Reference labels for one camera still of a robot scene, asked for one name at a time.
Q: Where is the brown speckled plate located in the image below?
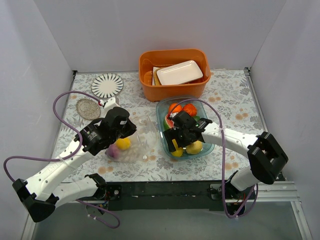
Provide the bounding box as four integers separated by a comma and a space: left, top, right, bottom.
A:
75, 98, 101, 120

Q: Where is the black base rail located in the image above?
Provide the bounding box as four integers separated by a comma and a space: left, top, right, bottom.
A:
86, 179, 260, 218

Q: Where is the blue striped white plate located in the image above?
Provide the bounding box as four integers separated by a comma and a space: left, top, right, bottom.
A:
91, 73, 124, 99

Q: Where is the white rectangular tray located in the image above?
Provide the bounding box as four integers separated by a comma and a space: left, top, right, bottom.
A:
153, 60, 203, 86

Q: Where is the green pepper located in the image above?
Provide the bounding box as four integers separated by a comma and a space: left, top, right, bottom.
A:
193, 115, 200, 122

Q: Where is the yellow lemon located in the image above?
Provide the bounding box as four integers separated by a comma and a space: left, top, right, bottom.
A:
115, 137, 131, 151

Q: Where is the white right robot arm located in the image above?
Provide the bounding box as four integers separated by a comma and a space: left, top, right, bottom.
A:
163, 111, 289, 199

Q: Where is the clear zip top bag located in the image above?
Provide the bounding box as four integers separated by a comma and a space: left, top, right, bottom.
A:
104, 116, 158, 163

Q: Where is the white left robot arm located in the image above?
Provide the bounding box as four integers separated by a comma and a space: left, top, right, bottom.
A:
12, 106, 137, 223

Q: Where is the yellow mango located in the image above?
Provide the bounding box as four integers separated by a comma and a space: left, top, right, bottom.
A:
171, 139, 184, 157

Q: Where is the orange plastic basin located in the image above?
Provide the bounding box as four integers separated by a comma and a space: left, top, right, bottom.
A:
139, 48, 211, 102

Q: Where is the yellow pear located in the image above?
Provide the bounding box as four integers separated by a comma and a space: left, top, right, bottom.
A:
185, 140, 203, 155

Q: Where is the watermelon slice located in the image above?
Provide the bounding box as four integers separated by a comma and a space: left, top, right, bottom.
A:
163, 114, 174, 131

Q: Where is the orange mandarin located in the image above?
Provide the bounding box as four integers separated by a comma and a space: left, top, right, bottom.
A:
168, 102, 183, 116

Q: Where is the clear blue glass tray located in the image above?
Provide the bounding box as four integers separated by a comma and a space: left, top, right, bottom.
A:
156, 95, 215, 161

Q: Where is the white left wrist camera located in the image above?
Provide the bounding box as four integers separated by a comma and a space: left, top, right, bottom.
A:
98, 97, 119, 111

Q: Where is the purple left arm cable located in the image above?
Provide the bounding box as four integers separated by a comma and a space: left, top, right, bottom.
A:
3, 90, 121, 229

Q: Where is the purple sweet potato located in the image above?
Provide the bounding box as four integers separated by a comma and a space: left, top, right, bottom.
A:
105, 144, 120, 159

